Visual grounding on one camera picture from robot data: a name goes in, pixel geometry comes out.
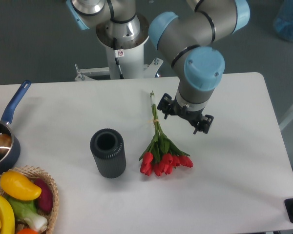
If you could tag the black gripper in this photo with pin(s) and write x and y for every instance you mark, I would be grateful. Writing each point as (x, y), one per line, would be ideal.
(201, 123)

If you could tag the red tulip bouquet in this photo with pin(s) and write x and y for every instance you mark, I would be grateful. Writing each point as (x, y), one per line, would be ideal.
(161, 156)

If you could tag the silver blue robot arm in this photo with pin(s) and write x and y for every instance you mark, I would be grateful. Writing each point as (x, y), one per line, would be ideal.
(185, 45)

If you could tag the dark grey ribbed vase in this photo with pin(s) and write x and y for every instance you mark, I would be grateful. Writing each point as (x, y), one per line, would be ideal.
(107, 148)

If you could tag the blue translucent container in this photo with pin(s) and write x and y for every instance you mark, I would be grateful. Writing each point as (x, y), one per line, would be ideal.
(283, 23)

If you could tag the purple sweet potato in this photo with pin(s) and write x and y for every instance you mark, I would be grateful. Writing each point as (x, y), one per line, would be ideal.
(45, 200)

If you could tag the woven wicker basket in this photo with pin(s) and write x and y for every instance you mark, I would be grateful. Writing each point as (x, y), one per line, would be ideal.
(33, 173)

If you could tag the yellow mango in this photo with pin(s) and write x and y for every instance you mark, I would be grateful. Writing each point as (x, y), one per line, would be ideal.
(19, 186)

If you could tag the green white leek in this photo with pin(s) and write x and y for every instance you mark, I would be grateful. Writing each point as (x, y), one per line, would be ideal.
(26, 212)

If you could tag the brown round food piece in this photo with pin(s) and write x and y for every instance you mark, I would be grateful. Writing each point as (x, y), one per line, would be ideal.
(5, 143)

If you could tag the orange fruit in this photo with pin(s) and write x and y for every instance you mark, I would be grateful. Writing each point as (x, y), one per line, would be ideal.
(27, 231)

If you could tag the yellow bell pepper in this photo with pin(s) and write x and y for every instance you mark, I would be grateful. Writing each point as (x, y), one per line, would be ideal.
(7, 217)

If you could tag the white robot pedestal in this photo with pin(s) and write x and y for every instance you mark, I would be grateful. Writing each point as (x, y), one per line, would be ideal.
(124, 47)

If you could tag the blue handled saucepan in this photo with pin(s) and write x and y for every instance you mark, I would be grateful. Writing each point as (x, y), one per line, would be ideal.
(8, 160)

